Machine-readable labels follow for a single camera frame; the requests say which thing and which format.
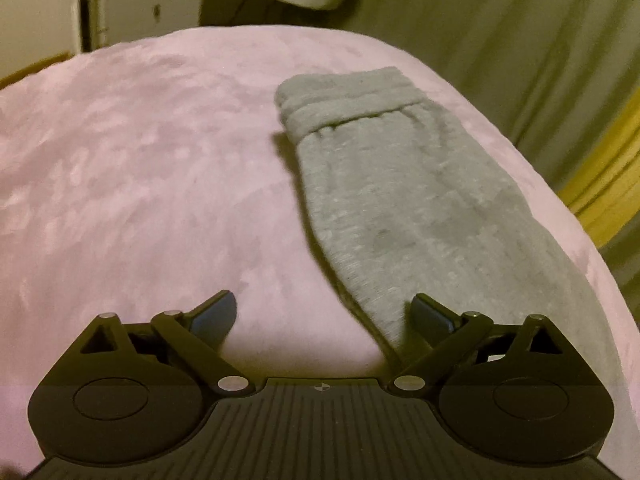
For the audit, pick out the white cabinet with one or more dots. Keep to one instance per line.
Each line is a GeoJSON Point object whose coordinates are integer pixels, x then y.
{"type": "Point", "coordinates": [150, 5]}

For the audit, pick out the olive green curtain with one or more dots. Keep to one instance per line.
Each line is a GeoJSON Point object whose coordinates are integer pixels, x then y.
{"type": "Point", "coordinates": [549, 74]}

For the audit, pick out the grey knit pants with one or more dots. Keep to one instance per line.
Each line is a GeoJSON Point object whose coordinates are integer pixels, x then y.
{"type": "Point", "coordinates": [402, 200]}

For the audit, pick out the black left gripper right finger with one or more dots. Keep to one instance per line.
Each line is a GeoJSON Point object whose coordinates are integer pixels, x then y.
{"type": "Point", "coordinates": [472, 349]}

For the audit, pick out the pink fleece blanket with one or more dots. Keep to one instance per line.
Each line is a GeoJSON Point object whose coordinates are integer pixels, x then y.
{"type": "Point", "coordinates": [148, 176]}

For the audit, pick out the yellow curtain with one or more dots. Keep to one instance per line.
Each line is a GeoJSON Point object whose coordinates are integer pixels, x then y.
{"type": "Point", "coordinates": [602, 196]}

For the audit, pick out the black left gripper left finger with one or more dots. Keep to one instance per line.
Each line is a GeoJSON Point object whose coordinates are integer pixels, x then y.
{"type": "Point", "coordinates": [175, 353]}

